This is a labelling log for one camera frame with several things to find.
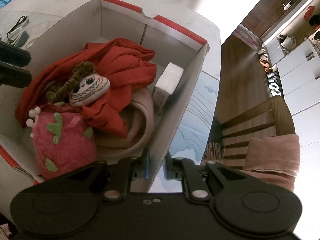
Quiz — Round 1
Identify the pink strawberry plush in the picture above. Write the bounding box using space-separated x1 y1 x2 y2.
26 102 97 179

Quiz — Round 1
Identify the white wall cabinet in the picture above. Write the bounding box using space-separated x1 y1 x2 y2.
276 39 319 147

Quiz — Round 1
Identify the pink scarf on chair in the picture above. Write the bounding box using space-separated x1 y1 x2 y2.
199 134 301 193

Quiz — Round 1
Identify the red cloth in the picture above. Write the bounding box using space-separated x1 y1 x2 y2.
15 38 157 138

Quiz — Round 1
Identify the blue patterned table mat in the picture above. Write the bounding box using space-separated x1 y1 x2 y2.
169 72 219 164

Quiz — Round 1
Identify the wooden chair near cabinet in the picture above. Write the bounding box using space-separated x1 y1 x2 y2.
202 95 296 170

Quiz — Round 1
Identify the pink knitted hat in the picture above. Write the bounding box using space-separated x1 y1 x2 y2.
95 88 155 160

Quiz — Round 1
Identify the row of shoes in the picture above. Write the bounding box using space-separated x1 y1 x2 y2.
258 48 284 97

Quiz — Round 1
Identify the cartoon face doll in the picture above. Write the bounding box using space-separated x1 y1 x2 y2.
46 62 111 107

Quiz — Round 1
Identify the brown wooden door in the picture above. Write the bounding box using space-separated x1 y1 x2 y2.
241 0 301 38

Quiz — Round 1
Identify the red and white cardboard box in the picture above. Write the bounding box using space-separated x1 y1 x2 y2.
0 0 211 193

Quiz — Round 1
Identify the black cable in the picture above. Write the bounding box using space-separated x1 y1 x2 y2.
6 15 28 41

